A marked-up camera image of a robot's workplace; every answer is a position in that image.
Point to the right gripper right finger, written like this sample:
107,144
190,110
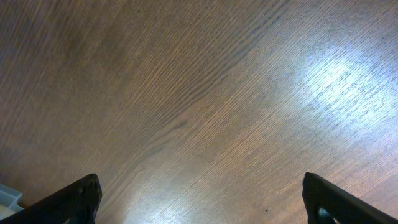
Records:
327,203

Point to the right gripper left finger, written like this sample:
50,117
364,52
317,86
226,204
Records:
77,203

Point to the clear plastic storage container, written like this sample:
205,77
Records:
9,199

